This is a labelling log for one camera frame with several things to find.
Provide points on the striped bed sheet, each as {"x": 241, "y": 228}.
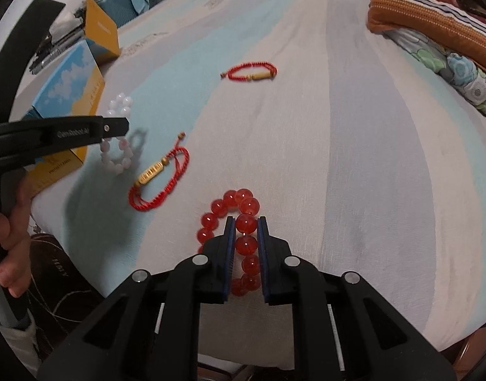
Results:
{"x": 346, "y": 166}

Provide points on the blue and yellow cardboard box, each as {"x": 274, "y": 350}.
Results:
{"x": 68, "y": 79}

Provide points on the striped pillow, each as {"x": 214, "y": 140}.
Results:
{"x": 425, "y": 12}

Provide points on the blue suitcase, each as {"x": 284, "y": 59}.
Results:
{"x": 120, "y": 4}

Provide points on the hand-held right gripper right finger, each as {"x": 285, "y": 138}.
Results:
{"x": 262, "y": 246}

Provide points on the floral quilt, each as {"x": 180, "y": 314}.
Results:
{"x": 457, "y": 67}

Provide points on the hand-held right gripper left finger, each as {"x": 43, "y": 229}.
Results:
{"x": 228, "y": 246}

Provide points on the person's left hand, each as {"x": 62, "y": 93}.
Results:
{"x": 18, "y": 226}

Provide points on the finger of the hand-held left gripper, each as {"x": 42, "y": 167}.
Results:
{"x": 88, "y": 131}

